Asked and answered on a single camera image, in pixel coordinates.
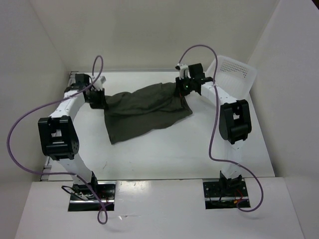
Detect olive green shorts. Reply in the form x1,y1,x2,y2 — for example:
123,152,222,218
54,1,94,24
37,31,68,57
104,82,193,145

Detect white plastic basket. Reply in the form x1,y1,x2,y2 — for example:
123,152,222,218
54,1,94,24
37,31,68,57
215,55,257,100

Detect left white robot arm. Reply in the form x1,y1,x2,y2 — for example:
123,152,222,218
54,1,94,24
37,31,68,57
38,74,108,200

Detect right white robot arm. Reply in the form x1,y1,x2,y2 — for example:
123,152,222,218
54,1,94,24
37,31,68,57
174,63,252,196

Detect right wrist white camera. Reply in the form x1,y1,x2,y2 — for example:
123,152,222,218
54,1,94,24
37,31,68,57
175,63,189,79

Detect wrist white camera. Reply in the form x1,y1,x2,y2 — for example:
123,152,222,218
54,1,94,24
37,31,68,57
92,76,106,91
175,63,189,79

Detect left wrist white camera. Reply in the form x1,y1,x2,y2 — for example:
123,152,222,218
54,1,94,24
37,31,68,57
92,76,106,91

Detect aluminium table edge rail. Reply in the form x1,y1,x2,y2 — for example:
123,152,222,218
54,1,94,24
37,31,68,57
40,71,78,182

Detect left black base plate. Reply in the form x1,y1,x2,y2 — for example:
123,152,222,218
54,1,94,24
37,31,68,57
61,181,116,212

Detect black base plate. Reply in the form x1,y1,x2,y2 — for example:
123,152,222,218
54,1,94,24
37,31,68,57
61,181,116,212
202,179,250,210

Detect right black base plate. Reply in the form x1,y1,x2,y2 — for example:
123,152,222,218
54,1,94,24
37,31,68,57
202,179,250,210

